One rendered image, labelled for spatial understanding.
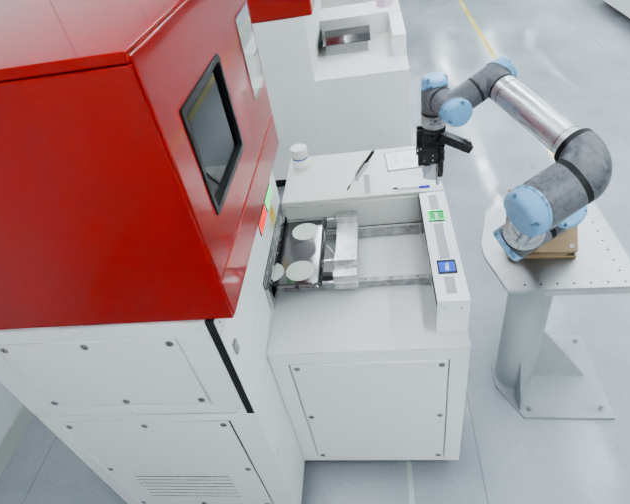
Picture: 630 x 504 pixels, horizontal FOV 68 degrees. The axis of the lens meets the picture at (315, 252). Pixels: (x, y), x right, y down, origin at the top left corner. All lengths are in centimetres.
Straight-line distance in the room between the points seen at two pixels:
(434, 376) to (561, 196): 74
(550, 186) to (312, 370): 90
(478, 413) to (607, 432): 51
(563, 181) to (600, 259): 74
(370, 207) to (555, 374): 119
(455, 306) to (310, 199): 73
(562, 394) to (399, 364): 107
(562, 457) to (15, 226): 206
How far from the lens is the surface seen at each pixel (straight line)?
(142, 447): 174
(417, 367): 154
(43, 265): 114
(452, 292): 144
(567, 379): 248
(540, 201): 111
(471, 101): 137
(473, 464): 221
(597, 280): 175
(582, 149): 117
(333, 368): 155
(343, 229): 180
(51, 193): 99
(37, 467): 277
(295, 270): 163
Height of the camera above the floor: 200
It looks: 41 degrees down
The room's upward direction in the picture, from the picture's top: 12 degrees counter-clockwise
